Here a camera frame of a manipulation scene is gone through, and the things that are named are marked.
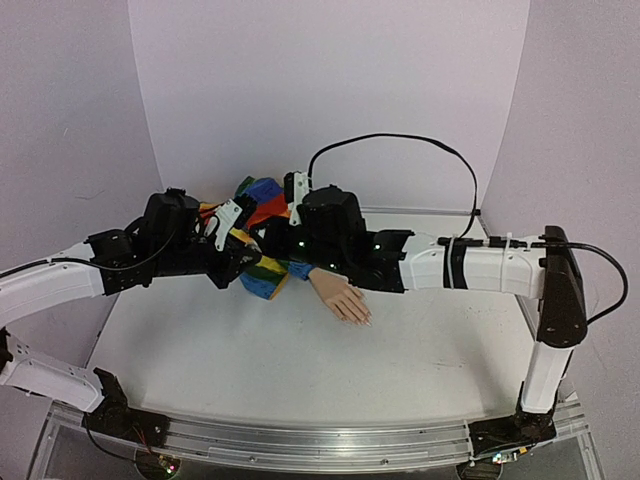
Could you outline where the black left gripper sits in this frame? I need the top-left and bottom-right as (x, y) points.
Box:
(155, 224), (262, 288)

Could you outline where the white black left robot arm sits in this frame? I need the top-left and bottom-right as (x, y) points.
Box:
(1, 188), (260, 437)

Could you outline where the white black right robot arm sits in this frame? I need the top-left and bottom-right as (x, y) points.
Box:
(249, 186), (588, 451)

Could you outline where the rainbow striped cloth sleeve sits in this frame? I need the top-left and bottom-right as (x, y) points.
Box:
(231, 176), (324, 300)

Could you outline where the mannequin hand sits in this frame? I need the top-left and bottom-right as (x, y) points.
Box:
(309, 268), (371, 326)

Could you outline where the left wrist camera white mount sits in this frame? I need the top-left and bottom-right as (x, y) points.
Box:
(205, 195), (256, 252)

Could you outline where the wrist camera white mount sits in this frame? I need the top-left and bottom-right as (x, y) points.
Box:
(283, 171), (311, 226)
(205, 195), (256, 252)

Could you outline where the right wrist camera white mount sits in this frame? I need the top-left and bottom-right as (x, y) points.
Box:
(283, 171), (311, 226)

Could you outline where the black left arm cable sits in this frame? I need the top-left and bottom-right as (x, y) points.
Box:
(0, 209), (211, 281)

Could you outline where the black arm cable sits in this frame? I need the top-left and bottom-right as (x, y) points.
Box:
(0, 209), (211, 281)
(307, 132), (630, 326)

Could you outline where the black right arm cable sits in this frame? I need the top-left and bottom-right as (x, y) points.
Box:
(307, 132), (630, 326)

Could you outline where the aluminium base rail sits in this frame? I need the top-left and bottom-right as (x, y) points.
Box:
(28, 401), (603, 479)

